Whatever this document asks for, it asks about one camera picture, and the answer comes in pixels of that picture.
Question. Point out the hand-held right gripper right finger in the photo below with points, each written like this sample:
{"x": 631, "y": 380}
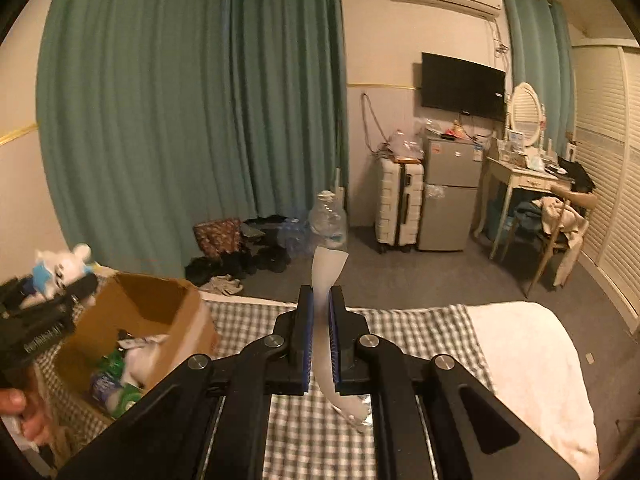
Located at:
{"x": 334, "y": 340}

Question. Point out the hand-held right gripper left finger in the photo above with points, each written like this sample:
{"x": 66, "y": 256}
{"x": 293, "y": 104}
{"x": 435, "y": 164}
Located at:
{"x": 309, "y": 340}

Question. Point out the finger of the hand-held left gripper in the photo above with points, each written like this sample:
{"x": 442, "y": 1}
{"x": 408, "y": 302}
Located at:
{"x": 12, "y": 292}
{"x": 80, "y": 287}

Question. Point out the brown cardboard box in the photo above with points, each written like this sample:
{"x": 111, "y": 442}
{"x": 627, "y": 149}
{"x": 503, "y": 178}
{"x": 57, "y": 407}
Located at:
{"x": 145, "y": 305}

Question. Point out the green snack packet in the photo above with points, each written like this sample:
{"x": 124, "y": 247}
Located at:
{"x": 114, "y": 360}

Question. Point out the white green medicine box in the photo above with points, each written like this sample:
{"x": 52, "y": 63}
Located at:
{"x": 131, "y": 395}

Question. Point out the person's left hand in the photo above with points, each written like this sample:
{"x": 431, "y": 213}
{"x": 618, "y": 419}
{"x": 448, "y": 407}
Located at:
{"x": 25, "y": 420}

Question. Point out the grey white checked bed sheet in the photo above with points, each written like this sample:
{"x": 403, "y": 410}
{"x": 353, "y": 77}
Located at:
{"x": 400, "y": 325}

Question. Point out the pile of black shoes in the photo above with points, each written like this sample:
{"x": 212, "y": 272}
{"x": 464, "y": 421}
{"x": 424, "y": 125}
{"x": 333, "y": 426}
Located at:
{"x": 272, "y": 260}

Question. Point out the blue label plastic bag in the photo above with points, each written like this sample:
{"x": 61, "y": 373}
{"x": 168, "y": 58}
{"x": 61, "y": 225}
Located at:
{"x": 102, "y": 385}

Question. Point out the wrapped pack of water bottles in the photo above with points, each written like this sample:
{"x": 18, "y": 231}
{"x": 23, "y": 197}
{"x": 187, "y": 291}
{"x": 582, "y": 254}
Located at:
{"x": 295, "y": 237}

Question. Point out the large clear water jug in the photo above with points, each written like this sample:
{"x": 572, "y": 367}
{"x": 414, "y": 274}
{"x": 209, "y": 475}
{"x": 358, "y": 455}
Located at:
{"x": 327, "y": 220}

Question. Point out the patterned fabric bag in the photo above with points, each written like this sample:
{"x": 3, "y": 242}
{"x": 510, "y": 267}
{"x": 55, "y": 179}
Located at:
{"x": 217, "y": 237}

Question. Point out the white suitcase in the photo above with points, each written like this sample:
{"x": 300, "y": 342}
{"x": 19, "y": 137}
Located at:
{"x": 397, "y": 205}

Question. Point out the small grey fridge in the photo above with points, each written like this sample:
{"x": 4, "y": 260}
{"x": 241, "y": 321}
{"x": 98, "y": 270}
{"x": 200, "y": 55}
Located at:
{"x": 447, "y": 195}

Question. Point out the green curtain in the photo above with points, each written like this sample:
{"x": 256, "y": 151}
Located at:
{"x": 150, "y": 110}
{"x": 535, "y": 45}

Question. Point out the white duvet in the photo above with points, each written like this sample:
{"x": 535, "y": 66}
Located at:
{"x": 530, "y": 360}

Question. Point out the clear plastic bag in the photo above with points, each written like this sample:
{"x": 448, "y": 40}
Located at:
{"x": 405, "y": 145}

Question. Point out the white dressing table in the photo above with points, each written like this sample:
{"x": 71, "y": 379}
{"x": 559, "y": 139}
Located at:
{"x": 520, "y": 177}

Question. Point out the heap of clothes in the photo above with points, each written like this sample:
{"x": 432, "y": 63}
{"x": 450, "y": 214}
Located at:
{"x": 550, "y": 215}

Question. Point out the wooden chair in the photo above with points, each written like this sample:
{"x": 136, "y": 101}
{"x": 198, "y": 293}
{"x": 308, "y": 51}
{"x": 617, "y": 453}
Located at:
{"x": 580, "y": 200}

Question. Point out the black television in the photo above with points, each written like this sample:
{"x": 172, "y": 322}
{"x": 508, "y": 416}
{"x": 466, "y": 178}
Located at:
{"x": 462, "y": 85}

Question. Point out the black bag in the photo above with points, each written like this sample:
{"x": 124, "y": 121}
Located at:
{"x": 575, "y": 172}

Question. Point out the oval vanity mirror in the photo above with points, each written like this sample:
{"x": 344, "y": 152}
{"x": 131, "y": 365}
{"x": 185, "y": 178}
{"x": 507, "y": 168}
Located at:
{"x": 525, "y": 110}

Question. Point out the white louvered wardrobe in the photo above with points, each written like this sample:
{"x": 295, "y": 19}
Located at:
{"x": 610, "y": 160}

